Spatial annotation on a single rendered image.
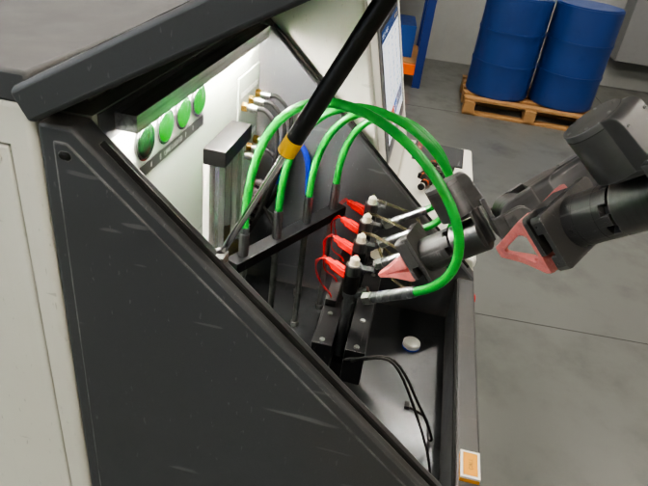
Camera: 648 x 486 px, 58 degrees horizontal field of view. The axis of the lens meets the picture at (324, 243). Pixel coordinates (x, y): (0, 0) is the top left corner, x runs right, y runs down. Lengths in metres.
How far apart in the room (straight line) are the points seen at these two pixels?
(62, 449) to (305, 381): 0.43
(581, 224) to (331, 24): 0.75
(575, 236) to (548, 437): 1.87
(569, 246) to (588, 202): 0.05
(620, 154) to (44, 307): 0.66
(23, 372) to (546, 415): 2.05
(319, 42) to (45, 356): 0.78
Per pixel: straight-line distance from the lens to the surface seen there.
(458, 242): 0.80
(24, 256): 0.77
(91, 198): 0.67
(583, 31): 5.71
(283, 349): 0.69
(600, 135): 0.58
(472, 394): 1.10
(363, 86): 1.25
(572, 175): 0.93
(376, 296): 0.91
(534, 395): 2.62
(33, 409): 0.95
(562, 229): 0.66
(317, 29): 1.24
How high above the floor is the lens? 1.69
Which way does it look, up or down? 32 degrees down
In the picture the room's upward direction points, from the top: 8 degrees clockwise
